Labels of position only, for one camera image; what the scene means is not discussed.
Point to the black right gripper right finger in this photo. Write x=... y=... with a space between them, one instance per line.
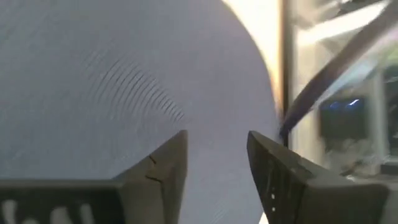
x=311 y=199

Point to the round dark blue woven mat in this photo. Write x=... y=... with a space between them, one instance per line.
x=124 y=77

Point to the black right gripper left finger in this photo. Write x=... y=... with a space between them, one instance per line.
x=93 y=199

